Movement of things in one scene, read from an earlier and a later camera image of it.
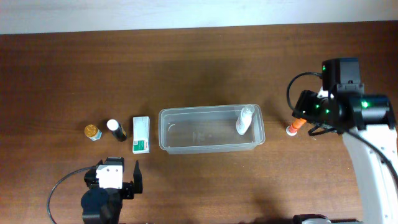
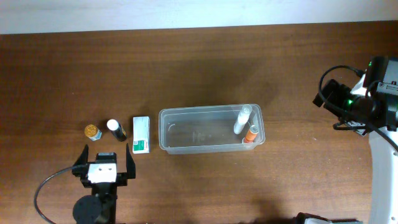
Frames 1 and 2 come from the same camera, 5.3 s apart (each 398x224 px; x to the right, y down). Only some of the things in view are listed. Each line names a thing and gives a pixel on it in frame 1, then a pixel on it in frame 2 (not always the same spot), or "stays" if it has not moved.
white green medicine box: x=141 y=135 stays
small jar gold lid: x=92 y=132 stays
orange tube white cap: x=291 y=130 → x=251 y=134
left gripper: x=129 y=190 → x=81 y=166
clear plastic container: x=209 y=129 stays
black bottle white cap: x=117 y=130 stays
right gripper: x=303 y=103 → x=340 y=91
